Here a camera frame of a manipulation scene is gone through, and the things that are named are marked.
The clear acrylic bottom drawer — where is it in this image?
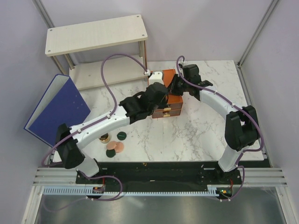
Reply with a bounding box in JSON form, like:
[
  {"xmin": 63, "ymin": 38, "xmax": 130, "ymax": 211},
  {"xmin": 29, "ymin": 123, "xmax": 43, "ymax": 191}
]
[{"xmin": 152, "ymin": 109, "xmax": 181, "ymax": 119}]

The clear acrylic drawer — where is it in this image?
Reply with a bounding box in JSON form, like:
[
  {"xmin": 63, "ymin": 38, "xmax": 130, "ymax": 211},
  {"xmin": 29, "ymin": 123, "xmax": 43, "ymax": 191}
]
[
  {"xmin": 152, "ymin": 109, "xmax": 181, "ymax": 119},
  {"xmin": 156, "ymin": 103, "xmax": 183, "ymax": 111}
]

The orange drawer organizer box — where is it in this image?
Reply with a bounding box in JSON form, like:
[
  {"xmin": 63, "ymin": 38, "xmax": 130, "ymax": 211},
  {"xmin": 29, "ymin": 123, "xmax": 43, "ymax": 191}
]
[{"xmin": 151, "ymin": 68, "xmax": 183, "ymax": 119}]

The pink round puff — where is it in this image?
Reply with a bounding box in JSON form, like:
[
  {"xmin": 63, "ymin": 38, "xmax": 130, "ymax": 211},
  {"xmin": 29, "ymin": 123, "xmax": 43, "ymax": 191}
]
[
  {"xmin": 114, "ymin": 142, "xmax": 124, "ymax": 153},
  {"xmin": 106, "ymin": 141, "xmax": 117, "ymax": 150}
]

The gold round jar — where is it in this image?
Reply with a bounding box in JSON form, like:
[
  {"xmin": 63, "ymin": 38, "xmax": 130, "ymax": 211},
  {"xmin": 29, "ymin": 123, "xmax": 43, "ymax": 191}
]
[{"xmin": 99, "ymin": 133, "xmax": 110, "ymax": 144}]

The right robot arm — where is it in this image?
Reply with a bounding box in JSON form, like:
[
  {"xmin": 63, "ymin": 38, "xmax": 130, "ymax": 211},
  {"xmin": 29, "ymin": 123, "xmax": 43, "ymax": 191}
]
[{"xmin": 168, "ymin": 63, "xmax": 261, "ymax": 172}]

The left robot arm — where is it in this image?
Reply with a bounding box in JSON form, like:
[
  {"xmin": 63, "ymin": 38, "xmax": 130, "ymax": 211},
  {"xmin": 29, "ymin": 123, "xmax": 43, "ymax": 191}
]
[{"xmin": 54, "ymin": 83, "xmax": 168, "ymax": 177}]

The white wooden two-tier shelf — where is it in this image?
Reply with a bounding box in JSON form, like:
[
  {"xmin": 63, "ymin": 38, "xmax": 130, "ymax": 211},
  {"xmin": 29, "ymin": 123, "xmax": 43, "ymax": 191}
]
[{"xmin": 45, "ymin": 14, "xmax": 148, "ymax": 90}]

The dark green round puff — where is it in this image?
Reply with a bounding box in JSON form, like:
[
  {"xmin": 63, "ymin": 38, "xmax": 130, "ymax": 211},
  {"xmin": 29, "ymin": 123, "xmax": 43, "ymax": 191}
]
[{"xmin": 106, "ymin": 149, "xmax": 116, "ymax": 158}]

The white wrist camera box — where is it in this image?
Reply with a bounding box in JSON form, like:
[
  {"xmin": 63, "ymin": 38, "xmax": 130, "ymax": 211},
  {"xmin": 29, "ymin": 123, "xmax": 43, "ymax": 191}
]
[{"xmin": 148, "ymin": 70, "xmax": 164, "ymax": 85}]

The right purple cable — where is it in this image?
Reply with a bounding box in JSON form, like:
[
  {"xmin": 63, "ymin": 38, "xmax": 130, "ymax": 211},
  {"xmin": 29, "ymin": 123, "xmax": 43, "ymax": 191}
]
[{"xmin": 176, "ymin": 55, "xmax": 265, "ymax": 168}]

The purple cable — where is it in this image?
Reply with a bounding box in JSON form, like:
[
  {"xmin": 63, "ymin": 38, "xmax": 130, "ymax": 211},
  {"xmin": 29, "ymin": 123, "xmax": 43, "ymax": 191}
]
[
  {"xmin": 41, "ymin": 53, "xmax": 151, "ymax": 167},
  {"xmin": 176, "ymin": 55, "xmax": 265, "ymax": 168}
]

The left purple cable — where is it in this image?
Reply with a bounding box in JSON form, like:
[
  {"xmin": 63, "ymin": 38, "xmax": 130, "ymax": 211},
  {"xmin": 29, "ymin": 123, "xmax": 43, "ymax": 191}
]
[{"xmin": 41, "ymin": 53, "xmax": 151, "ymax": 167}]

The blue ring binder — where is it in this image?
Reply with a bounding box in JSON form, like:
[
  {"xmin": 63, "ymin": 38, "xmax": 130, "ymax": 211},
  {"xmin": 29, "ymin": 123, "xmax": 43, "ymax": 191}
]
[{"xmin": 24, "ymin": 74, "xmax": 91, "ymax": 147}]

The light blue cable duct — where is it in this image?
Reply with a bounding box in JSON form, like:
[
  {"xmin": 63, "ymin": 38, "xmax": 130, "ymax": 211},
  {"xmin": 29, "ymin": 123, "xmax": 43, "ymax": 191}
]
[{"xmin": 43, "ymin": 186, "xmax": 231, "ymax": 196}]

